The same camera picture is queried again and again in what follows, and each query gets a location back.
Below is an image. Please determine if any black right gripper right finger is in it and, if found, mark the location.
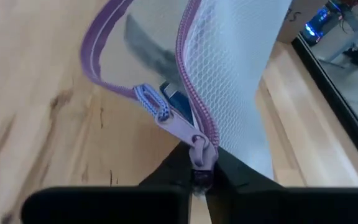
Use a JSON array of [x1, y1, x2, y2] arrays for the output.
[[205, 146, 358, 224]]

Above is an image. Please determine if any brown Sephora cardboard box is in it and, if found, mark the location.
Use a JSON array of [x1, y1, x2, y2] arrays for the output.
[[277, 0, 329, 44]]

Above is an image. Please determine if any white mesh pouch purple trim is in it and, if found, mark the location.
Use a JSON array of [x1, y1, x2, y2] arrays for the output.
[[80, 0, 293, 198]]

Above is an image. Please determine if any blue-lit computer case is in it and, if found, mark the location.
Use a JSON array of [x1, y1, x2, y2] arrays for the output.
[[301, 5, 334, 43]]

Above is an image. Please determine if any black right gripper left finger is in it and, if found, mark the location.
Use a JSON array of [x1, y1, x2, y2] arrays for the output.
[[20, 141, 194, 224]]

